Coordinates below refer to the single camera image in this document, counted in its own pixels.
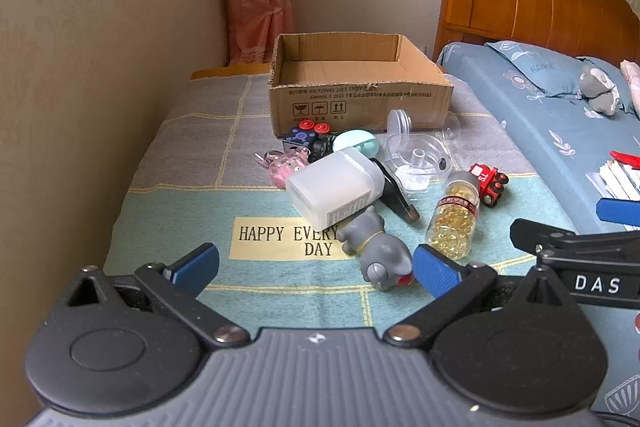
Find black cube toy red knobs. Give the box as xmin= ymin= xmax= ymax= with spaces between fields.
xmin=282 ymin=119 xmax=337 ymax=160

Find cardboard box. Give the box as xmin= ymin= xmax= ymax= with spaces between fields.
xmin=267 ymin=33 xmax=455 ymax=138

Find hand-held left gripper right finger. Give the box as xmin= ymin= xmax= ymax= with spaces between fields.
xmin=382 ymin=244 xmax=576 ymax=349

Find yellow capsule bottle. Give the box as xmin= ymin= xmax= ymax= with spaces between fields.
xmin=425 ymin=171 xmax=481 ymax=261

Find clear plastic cup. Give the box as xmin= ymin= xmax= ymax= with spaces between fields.
xmin=442 ymin=109 xmax=464 ymax=144

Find white plastic bottle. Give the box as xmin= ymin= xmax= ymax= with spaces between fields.
xmin=285 ymin=147 xmax=386 ymax=229

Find blue floral bedsheet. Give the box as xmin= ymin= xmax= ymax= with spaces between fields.
xmin=435 ymin=39 xmax=640 ymax=235

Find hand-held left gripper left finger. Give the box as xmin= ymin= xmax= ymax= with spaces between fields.
xmin=65 ymin=243 xmax=251 ymax=349

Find pink cloth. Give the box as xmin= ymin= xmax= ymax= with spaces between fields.
xmin=620 ymin=59 xmax=640 ymax=118

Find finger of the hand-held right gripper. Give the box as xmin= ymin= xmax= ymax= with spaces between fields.
xmin=596 ymin=197 xmax=640 ymax=229
xmin=510 ymin=218 xmax=640 ymax=259

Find grey elephant toy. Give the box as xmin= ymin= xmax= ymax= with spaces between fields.
xmin=336 ymin=205 xmax=417 ymax=292

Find blue floral pillow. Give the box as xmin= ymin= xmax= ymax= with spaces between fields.
xmin=484 ymin=39 xmax=627 ymax=114

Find pile of white paper packets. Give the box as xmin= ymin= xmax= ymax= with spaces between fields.
xmin=586 ymin=159 xmax=640 ymax=202

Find red toy train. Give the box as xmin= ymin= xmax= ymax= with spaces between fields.
xmin=468 ymin=163 xmax=510 ymax=208

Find grey green checked blanket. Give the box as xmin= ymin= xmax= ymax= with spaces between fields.
xmin=102 ymin=72 xmax=585 ymax=344

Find pink transparent toy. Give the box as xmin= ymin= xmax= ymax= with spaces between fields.
xmin=254 ymin=147 xmax=310 ymax=188

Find clear plastic box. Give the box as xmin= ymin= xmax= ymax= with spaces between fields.
xmin=382 ymin=133 xmax=454 ymax=194

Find grey plush toy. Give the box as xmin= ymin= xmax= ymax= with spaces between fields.
xmin=578 ymin=64 xmax=621 ymax=116

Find mint green round case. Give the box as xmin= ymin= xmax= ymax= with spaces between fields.
xmin=331 ymin=129 xmax=382 ymax=158

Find clear round plastic lid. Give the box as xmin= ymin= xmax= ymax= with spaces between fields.
xmin=387 ymin=109 xmax=417 ymax=138

